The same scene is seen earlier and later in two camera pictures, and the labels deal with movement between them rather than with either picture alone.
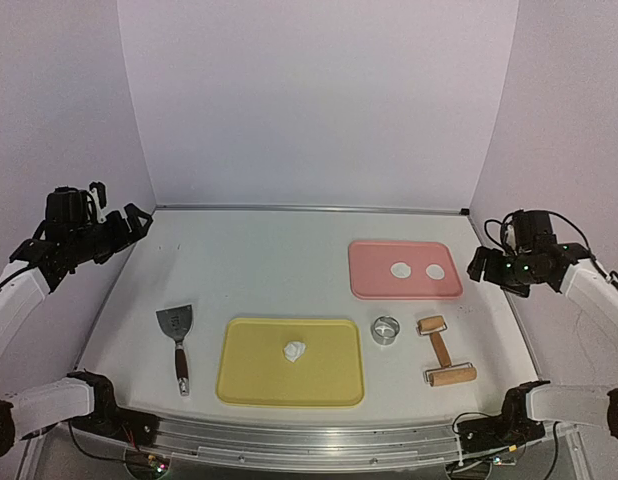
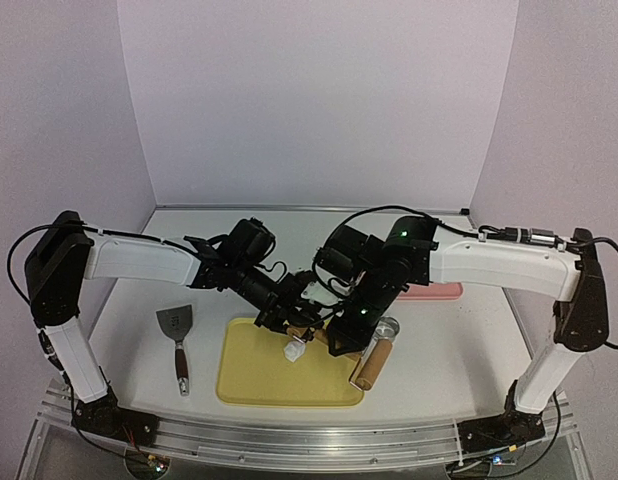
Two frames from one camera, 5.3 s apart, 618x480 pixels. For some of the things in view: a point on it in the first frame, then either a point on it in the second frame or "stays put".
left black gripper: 118,226 → 271,310
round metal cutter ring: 384,330 stays put
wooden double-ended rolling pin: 450,373 → 370,364
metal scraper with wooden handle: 176,322 stays put
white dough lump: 293,350 stays put
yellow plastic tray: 289,363 stays put
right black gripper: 492,264 → 353,325
